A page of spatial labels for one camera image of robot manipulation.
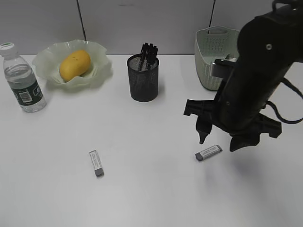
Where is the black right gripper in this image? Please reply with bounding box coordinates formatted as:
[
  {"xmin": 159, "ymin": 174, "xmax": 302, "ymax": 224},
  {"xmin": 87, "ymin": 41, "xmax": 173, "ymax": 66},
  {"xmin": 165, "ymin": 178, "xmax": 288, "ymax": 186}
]
[{"xmin": 184, "ymin": 60, "xmax": 282, "ymax": 152}]

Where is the grey white eraser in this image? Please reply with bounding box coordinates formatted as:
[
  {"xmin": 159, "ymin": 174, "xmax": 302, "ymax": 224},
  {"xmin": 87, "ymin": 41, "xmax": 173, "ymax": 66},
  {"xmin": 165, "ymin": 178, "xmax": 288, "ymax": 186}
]
[
  {"xmin": 89, "ymin": 150, "xmax": 104, "ymax": 177},
  {"xmin": 195, "ymin": 145, "xmax": 222, "ymax": 161}
]

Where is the black marker pen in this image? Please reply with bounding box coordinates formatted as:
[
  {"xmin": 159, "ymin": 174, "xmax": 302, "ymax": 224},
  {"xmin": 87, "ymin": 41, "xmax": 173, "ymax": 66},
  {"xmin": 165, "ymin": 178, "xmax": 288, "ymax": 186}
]
[
  {"xmin": 145, "ymin": 44, "xmax": 153, "ymax": 71},
  {"xmin": 148, "ymin": 46, "xmax": 158, "ymax": 69},
  {"xmin": 138, "ymin": 43, "xmax": 149, "ymax": 71}
]

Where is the yellow mango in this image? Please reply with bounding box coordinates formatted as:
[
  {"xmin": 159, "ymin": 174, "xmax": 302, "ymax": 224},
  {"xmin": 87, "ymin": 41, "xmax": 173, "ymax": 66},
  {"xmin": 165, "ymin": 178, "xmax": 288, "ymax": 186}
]
[{"xmin": 59, "ymin": 50, "xmax": 91, "ymax": 82}]

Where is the clear water bottle green label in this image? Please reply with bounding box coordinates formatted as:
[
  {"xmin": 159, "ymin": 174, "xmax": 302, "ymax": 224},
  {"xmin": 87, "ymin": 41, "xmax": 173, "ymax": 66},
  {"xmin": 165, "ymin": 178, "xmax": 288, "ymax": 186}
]
[{"xmin": 0, "ymin": 43, "xmax": 46, "ymax": 113}]

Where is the waste paper ball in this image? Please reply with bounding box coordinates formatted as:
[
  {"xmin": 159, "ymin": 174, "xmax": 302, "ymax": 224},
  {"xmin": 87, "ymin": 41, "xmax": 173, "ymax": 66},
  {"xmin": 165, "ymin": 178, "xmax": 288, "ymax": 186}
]
[{"xmin": 225, "ymin": 53, "xmax": 237, "ymax": 62}]

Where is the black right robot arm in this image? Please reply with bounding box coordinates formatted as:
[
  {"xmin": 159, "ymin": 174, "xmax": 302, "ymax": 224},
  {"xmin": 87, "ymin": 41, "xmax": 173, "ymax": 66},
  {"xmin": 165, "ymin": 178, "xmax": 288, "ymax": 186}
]
[{"xmin": 184, "ymin": 0, "xmax": 303, "ymax": 152}]

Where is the pale green woven basket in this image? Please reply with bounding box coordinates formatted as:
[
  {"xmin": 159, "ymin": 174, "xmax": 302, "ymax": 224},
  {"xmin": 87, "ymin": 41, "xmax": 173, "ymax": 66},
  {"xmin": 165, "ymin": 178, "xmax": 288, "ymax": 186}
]
[{"xmin": 195, "ymin": 26, "xmax": 239, "ymax": 91}]

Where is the black mesh pen holder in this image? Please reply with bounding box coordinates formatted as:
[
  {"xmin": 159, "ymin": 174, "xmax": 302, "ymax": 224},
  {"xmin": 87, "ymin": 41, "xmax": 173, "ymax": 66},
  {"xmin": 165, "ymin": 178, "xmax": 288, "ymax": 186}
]
[{"xmin": 127, "ymin": 54, "xmax": 159, "ymax": 102}]

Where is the pale green wavy plate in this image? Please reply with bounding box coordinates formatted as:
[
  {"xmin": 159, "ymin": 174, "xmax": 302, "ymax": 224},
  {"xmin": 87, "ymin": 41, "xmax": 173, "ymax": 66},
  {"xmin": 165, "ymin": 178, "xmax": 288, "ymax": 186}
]
[{"xmin": 32, "ymin": 40, "xmax": 113, "ymax": 92}]

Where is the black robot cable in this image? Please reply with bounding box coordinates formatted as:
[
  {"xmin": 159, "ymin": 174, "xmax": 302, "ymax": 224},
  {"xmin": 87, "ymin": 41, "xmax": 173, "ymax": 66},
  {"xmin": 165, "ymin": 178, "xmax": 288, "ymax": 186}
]
[{"xmin": 266, "ymin": 0, "xmax": 303, "ymax": 124}]

